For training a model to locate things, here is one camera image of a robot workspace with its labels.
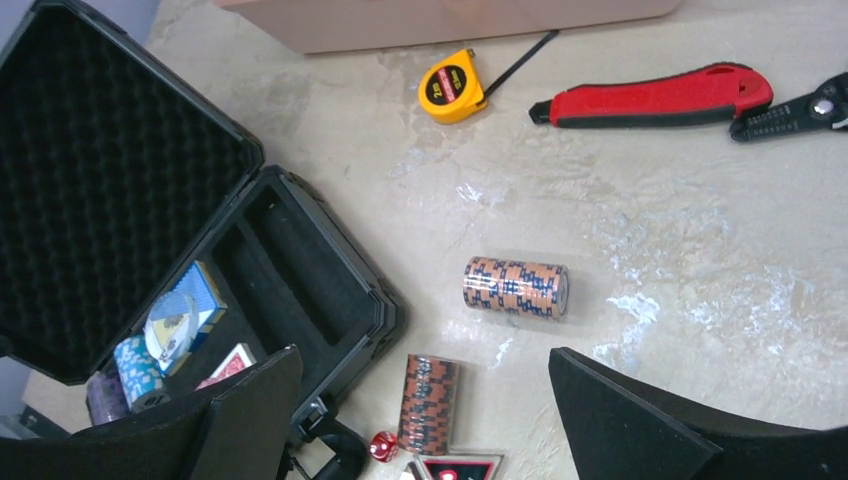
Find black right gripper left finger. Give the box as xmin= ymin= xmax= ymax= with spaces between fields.
xmin=1 ymin=346 xmax=302 ymax=479

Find light blue poker chip roll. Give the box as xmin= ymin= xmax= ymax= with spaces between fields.
xmin=113 ymin=335 xmax=169 ymax=413

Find clear round dealer button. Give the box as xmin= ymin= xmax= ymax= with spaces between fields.
xmin=143 ymin=292 xmax=199 ymax=376

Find triangular all-in button left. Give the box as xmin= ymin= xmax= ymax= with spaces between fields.
xmin=400 ymin=453 xmax=504 ymax=480

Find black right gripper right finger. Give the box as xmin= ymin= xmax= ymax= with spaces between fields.
xmin=548 ymin=347 xmax=847 ymax=479

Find blue card deck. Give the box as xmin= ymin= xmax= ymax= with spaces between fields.
xmin=156 ymin=261 xmax=228 ymax=352

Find tan blue poker chip roll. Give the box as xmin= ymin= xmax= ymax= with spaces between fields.
xmin=463 ymin=256 xmax=569 ymax=321

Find purple poker chip roll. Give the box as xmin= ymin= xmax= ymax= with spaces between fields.
xmin=86 ymin=372 xmax=130 ymax=426

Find yellow tape measure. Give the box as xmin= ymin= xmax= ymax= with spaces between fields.
xmin=418 ymin=30 xmax=559 ymax=125

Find black wire stripper pliers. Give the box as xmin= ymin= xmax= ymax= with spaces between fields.
xmin=729 ymin=72 xmax=847 ymax=143

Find orange plastic toolbox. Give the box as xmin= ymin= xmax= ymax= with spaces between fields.
xmin=216 ymin=0 xmax=681 ymax=54

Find black poker set case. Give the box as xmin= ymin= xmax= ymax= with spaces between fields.
xmin=1 ymin=1 xmax=406 ymax=479

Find red utility knife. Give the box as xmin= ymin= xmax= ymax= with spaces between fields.
xmin=528 ymin=62 xmax=774 ymax=129

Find orange black poker chip roll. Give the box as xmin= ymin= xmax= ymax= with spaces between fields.
xmin=397 ymin=354 xmax=461 ymax=456

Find red card deck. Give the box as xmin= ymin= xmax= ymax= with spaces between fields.
xmin=196 ymin=343 xmax=256 ymax=390

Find red die near case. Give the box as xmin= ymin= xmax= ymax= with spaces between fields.
xmin=369 ymin=430 xmax=399 ymax=463

